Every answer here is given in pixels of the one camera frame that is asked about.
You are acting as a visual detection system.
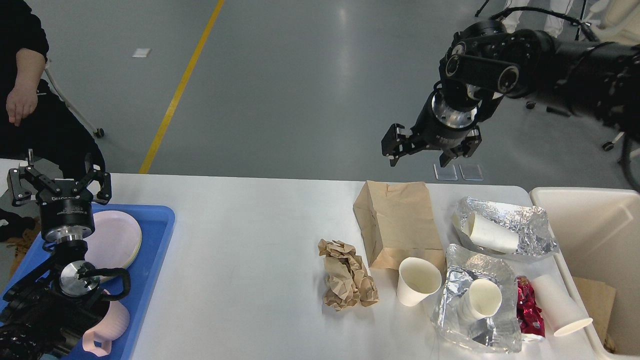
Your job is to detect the yellow plate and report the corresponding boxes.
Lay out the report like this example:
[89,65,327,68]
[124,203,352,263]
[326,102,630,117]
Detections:
[120,224,143,269]

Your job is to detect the chair leg with caster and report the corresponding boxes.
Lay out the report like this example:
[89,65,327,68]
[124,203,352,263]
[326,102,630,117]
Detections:
[44,59,106,139]

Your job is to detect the white paper cup lying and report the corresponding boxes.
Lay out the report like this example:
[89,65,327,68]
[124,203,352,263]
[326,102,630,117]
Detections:
[531,275,594,337]

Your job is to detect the pink ribbed mug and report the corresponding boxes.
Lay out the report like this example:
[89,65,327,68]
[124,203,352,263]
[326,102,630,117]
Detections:
[81,300,130,357]

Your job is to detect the person in black clothes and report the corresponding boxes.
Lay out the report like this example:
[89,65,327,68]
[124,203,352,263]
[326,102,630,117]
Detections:
[0,0,106,180]

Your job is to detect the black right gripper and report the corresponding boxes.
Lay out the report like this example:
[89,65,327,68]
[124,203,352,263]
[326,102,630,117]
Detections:
[381,89,482,168]

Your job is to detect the white paper cup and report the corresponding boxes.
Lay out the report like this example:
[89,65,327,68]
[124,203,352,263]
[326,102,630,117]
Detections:
[457,278,503,322]
[531,275,594,337]
[461,212,519,254]
[397,257,442,307]

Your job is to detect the brown paper bag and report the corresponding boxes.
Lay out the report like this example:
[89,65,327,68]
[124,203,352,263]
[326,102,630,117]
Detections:
[352,180,446,273]

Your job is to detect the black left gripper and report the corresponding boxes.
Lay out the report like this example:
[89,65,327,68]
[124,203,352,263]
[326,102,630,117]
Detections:
[7,148,112,243]

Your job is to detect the crushed red wrapper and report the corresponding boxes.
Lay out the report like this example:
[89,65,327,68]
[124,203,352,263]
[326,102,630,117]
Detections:
[516,275,546,342]

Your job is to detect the pink plate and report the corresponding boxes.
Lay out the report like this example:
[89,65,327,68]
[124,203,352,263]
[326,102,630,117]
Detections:
[84,210,141,269]

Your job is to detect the brown paper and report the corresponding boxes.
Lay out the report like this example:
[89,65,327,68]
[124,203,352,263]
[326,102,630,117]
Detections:
[317,239,380,312]

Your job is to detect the metal floor plates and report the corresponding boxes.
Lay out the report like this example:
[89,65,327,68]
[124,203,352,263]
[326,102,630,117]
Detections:
[433,163,485,182]

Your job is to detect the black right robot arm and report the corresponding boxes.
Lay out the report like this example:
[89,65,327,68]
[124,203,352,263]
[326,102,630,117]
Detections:
[381,6,640,191]

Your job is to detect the person in white trousers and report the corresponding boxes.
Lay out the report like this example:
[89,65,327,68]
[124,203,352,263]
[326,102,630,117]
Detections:
[502,0,574,38]

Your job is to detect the clear plastic wrap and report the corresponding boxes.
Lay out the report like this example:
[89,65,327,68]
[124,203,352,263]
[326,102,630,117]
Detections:
[432,244,522,353]

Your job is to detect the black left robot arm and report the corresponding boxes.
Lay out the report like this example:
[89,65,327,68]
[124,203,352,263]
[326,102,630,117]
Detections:
[0,149,131,360]

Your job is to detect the white paper cup in foil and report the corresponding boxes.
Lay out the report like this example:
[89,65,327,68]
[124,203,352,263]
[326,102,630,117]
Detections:
[461,212,519,254]

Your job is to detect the white office chair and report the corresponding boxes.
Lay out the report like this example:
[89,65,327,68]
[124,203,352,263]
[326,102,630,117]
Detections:
[533,0,640,141]

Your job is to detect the seated person's hand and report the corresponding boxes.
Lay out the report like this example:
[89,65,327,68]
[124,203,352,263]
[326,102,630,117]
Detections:
[6,85,38,126]

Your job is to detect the beige plastic bin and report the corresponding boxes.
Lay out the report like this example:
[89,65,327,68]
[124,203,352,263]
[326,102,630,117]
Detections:
[530,187,640,360]

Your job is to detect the crumpled aluminium foil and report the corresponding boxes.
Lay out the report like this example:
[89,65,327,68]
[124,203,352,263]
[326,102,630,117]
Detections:
[451,196,559,264]

